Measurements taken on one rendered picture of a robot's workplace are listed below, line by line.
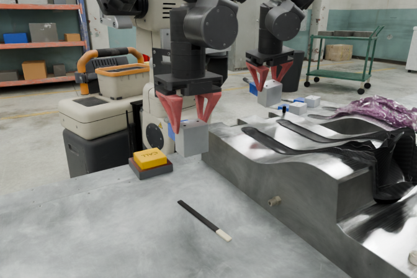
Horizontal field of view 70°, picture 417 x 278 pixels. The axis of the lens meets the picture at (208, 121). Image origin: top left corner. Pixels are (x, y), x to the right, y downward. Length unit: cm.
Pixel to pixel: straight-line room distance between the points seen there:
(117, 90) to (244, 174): 80
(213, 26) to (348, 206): 31
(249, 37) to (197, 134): 617
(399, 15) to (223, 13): 848
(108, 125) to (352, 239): 98
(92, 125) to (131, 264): 78
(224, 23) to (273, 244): 34
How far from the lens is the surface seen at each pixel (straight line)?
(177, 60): 48
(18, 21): 592
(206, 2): 43
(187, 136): 51
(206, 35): 40
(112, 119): 123
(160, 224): 55
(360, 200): 50
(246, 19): 659
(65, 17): 592
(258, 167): 56
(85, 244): 54
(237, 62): 655
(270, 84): 77
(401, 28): 879
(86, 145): 123
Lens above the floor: 114
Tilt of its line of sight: 20 degrees down
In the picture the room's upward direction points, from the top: straight up
